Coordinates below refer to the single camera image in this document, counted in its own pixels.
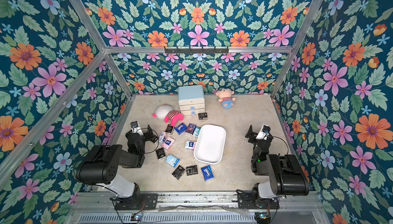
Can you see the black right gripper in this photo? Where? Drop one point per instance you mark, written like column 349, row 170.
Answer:
column 254, row 133

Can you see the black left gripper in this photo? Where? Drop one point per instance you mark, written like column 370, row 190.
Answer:
column 146, row 136

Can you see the pink tissue pack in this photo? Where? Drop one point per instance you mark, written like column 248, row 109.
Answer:
column 167, row 144

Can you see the light blue tissue pack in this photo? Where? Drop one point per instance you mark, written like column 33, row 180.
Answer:
column 172, row 160

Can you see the white oval storage tray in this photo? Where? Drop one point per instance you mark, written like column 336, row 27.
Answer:
column 210, row 144

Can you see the dark blue tissue pack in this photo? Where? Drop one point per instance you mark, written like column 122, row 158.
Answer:
column 207, row 173

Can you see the white blue tissue pack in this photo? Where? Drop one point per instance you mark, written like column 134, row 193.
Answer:
column 190, row 145

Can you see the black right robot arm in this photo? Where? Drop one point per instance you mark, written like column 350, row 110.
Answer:
column 285, row 174

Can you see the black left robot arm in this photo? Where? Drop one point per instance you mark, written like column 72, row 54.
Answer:
column 100, row 166

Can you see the black packet mid left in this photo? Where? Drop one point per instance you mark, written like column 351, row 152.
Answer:
column 160, row 154

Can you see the black packet upper left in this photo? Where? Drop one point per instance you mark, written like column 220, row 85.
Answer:
column 169, row 130

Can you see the white pink plush toy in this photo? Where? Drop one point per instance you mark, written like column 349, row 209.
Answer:
column 168, row 114

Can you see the dark purple packet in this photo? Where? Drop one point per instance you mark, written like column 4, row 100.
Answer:
column 190, row 129

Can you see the teal tissue pack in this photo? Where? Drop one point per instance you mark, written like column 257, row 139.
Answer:
column 196, row 132

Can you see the black packet front left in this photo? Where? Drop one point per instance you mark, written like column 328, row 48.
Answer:
column 178, row 172

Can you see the black packet near cabinet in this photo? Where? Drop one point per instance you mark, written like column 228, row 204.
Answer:
column 203, row 116

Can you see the black packet front right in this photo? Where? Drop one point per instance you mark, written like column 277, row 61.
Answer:
column 192, row 170

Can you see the small blue-top drawer cabinet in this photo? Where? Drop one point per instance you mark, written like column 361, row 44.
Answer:
column 191, row 99

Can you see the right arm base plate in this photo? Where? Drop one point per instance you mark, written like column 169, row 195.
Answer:
column 250, row 200

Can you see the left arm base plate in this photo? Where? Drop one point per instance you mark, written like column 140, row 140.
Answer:
column 141, row 201

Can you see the black hook rail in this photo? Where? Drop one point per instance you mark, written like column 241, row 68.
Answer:
column 196, row 50

